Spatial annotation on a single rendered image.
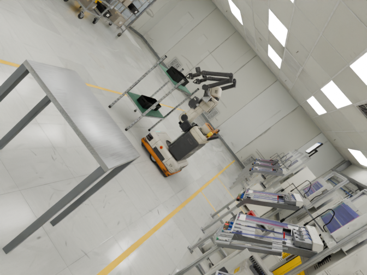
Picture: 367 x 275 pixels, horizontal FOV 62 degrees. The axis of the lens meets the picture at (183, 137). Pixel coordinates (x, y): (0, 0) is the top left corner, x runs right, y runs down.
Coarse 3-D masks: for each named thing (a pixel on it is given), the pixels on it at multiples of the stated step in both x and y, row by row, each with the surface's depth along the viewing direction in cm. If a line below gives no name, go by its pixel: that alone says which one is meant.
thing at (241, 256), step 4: (240, 252) 231; (244, 252) 229; (248, 252) 228; (232, 256) 235; (236, 256) 231; (240, 256) 230; (244, 256) 229; (248, 256) 228; (228, 260) 233; (232, 260) 232; (236, 260) 231; (240, 260) 230; (220, 264) 239; (224, 264) 234; (228, 264) 233; (232, 264) 232; (236, 264) 231; (216, 268) 235; (228, 268) 233; (208, 272) 241; (212, 272) 236
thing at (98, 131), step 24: (24, 72) 154; (48, 72) 164; (72, 72) 191; (0, 96) 158; (48, 96) 152; (72, 96) 168; (24, 120) 204; (72, 120) 151; (96, 120) 173; (0, 144) 209; (96, 144) 154; (120, 144) 178; (120, 168) 192; (72, 192) 154; (48, 216) 158; (24, 240) 166
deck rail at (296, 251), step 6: (240, 240) 263; (246, 240) 261; (252, 240) 260; (258, 240) 259; (264, 240) 258; (258, 246) 259; (282, 246) 254; (288, 246) 252; (288, 252) 252; (294, 252) 251; (300, 252) 250; (306, 252) 249; (312, 252) 248
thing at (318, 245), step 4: (308, 228) 287; (312, 228) 289; (308, 232) 278; (312, 232) 275; (316, 232) 277; (312, 236) 264; (316, 236) 266; (312, 240) 254; (316, 240) 256; (320, 240) 257; (312, 244) 251; (316, 244) 249; (320, 244) 248; (312, 248) 249; (316, 248) 249; (320, 248) 248; (320, 260) 248
